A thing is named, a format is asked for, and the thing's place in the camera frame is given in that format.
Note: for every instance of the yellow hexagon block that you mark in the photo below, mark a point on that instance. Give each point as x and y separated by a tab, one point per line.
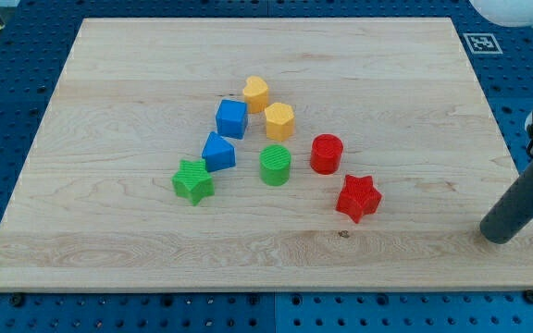
280	122

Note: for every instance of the black board clamp bolt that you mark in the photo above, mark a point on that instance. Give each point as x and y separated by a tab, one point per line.
528	296
16	300

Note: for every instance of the light wooden board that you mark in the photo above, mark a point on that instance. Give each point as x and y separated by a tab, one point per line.
94	209

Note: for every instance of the black board clamp bolt left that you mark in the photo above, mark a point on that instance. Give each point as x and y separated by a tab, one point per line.
16	300

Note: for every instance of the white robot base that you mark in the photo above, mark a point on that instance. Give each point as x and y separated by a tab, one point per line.
507	13

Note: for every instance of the green star block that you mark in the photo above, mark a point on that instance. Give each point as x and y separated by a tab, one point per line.
192	181

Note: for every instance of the red cylinder block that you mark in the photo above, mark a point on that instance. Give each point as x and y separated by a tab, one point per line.
326	154

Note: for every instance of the yellow heart block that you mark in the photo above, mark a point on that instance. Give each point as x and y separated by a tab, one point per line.
256	94

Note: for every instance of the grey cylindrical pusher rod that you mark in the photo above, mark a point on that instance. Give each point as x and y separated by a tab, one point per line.
512	212

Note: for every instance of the white fiducial marker tag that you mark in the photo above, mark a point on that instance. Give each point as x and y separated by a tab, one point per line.
482	44

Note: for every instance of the green cylinder block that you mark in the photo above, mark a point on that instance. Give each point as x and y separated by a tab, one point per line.
275	165

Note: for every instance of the blue cube block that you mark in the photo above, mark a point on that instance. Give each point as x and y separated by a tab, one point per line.
232	119

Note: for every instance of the red star block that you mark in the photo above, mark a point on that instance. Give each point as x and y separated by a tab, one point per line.
358	197

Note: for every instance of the blue triangle block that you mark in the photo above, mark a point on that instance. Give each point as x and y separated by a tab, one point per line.
218	153

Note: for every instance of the black board clamp bolt right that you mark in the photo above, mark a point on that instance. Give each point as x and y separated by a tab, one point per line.
528	296

